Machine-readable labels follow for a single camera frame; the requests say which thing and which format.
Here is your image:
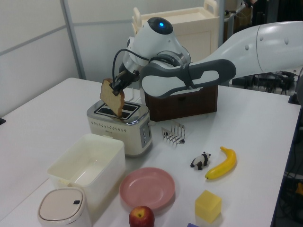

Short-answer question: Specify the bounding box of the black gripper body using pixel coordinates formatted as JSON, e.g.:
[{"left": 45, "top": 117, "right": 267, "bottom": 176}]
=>
[{"left": 117, "top": 68, "right": 141, "bottom": 89}]

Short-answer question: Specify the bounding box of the brown bread slice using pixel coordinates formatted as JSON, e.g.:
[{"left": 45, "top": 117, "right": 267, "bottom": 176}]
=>
[{"left": 99, "top": 78, "right": 125, "bottom": 117}]

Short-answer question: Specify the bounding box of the cream and chrome toaster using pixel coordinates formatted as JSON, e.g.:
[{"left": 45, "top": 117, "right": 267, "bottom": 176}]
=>
[{"left": 86, "top": 99, "right": 153, "bottom": 158}]

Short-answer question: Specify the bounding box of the dark brown drawer box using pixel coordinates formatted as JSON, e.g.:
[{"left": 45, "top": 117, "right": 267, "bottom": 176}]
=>
[{"left": 130, "top": 84, "right": 219, "bottom": 122}]

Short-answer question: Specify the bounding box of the silver metal toast rack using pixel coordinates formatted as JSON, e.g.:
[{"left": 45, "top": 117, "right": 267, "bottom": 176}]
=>
[{"left": 161, "top": 122, "right": 187, "bottom": 148}]

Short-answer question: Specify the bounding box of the white rectangular plastic container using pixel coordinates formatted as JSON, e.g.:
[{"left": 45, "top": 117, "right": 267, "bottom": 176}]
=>
[{"left": 47, "top": 133, "right": 126, "bottom": 206}]

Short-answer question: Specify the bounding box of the cream wooden cabinet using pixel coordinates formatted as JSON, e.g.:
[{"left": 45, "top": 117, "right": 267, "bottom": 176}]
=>
[{"left": 131, "top": 0, "right": 225, "bottom": 71}]

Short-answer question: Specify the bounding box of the pink plate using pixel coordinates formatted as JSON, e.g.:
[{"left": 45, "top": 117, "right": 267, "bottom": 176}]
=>
[{"left": 119, "top": 167, "right": 176, "bottom": 210}]

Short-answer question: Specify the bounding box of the black and white panda toy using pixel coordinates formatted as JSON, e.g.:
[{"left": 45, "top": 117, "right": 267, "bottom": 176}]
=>
[{"left": 190, "top": 152, "right": 212, "bottom": 170}]

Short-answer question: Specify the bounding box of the yellow banana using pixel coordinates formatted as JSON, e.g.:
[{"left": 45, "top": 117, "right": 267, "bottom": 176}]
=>
[{"left": 205, "top": 146, "right": 237, "bottom": 182}]

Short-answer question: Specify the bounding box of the small white trash can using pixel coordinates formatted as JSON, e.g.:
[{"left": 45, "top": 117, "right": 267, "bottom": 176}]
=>
[{"left": 37, "top": 186, "right": 92, "bottom": 227}]

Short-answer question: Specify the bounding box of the red apple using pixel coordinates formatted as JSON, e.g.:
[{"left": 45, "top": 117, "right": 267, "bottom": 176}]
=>
[{"left": 128, "top": 205, "right": 155, "bottom": 227}]

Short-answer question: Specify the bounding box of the yellow cube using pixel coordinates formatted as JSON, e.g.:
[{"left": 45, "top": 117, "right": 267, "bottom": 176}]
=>
[{"left": 195, "top": 189, "right": 223, "bottom": 223}]

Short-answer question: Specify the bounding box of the black arm cable with strap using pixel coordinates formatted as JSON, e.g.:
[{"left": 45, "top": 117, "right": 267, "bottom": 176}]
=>
[{"left": 111, "top": 48, "right": 198, "bottom": 90}]

